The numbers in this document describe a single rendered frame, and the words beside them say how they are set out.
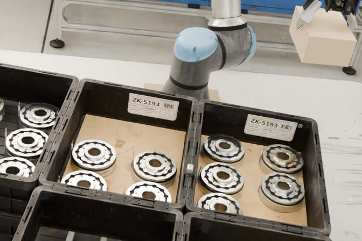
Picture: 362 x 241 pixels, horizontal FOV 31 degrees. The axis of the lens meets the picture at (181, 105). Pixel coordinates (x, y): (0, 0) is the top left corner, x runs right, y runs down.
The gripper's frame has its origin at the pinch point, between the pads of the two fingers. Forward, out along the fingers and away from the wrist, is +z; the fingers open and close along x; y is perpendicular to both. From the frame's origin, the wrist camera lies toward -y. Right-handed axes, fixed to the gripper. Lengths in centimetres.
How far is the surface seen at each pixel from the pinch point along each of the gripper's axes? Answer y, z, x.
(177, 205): 49, 16, -38
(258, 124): 15.0, 20.3, -14.8
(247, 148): 16.9, 26.6, -16.7
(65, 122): 23, 18, -62
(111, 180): 32, 27, -51
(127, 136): 16, 27, -47
